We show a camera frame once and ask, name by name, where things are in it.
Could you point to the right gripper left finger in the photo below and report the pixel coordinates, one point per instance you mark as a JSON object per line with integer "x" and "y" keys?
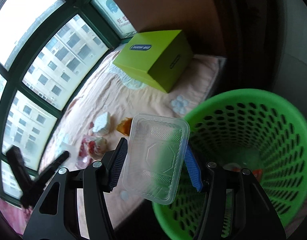
{"x": 55, "y": 216}

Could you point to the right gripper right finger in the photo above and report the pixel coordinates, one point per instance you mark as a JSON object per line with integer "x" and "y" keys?
{"x": 235, "y": 205}

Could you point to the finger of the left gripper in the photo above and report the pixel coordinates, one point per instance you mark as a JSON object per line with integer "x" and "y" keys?
{"x": 22, "y": 177}
{"x": 40, "y": 182}

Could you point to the clear plastic food tray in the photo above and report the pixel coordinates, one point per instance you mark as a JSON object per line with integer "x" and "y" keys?
{"x": 156, "y": 150}

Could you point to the white plastic cup lid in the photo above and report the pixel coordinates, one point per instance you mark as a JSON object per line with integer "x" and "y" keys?
{"x": 232, "y": 167}

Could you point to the pink wet wipes pack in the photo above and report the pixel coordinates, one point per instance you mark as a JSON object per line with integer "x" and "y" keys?
{"x": 86, "y": 147}

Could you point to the crumpled red white wrapper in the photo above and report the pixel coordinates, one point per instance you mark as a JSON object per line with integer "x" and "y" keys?
{"x": 96, "y": 147}

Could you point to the pink patterned bed blanket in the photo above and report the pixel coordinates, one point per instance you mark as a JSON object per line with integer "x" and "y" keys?
{"x": 109, "y": 89}

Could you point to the white styrofoam block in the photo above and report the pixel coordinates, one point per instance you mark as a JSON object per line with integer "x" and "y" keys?
{"x": 102, "y": 124}

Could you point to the crumpled orange gold wrapper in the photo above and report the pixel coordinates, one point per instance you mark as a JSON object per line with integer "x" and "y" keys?
{"x": 124, "y": 126}

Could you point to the green plastic waste basket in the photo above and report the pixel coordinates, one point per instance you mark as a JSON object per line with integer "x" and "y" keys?
{"x": 255, "y": 129}

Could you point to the lime green cardboard box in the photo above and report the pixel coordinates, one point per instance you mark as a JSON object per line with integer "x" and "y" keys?
{"x": 156, "y": 58}

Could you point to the brown wooden cabinet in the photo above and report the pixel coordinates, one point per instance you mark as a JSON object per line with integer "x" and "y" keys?
{"x": 197, "y": 18}

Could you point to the green window frame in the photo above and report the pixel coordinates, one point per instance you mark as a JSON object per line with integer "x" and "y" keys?
{"x": 48, "y": 50}

